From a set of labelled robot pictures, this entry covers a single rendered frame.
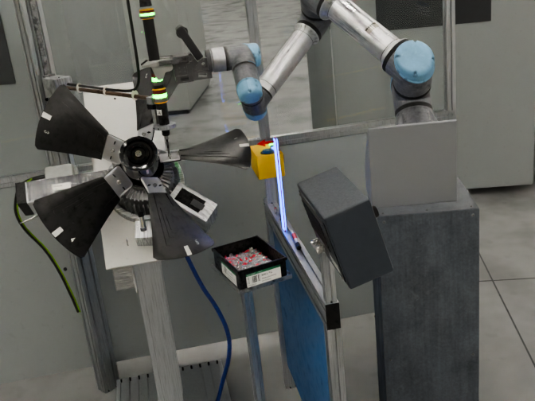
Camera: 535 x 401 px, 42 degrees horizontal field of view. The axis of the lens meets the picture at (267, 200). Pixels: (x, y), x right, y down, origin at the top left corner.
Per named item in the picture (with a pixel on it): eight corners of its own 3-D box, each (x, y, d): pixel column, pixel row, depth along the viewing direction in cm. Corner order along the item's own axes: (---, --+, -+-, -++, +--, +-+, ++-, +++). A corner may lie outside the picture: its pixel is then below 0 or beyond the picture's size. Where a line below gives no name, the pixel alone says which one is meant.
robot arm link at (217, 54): (224, 48, 214) (220, 44, 222) (209, 50, 214) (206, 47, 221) (227, 72, 217) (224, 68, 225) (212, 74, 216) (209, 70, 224)
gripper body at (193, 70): (175, 83, 215) (214, 79, 217) (170, 56, 212) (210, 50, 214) (173, 79, 222) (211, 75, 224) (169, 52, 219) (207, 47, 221)
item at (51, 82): (44, 99, 264) (39, 75, 262) (60, 95, 269) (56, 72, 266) (58, 100, 257) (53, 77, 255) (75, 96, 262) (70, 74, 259)
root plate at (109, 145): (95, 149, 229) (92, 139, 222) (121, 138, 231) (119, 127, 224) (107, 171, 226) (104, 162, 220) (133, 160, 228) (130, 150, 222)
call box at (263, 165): (251, 171, 273) (248, 145, 269) (277, 167, 274) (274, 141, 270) (259, 184, 258) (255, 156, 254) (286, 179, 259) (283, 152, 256)
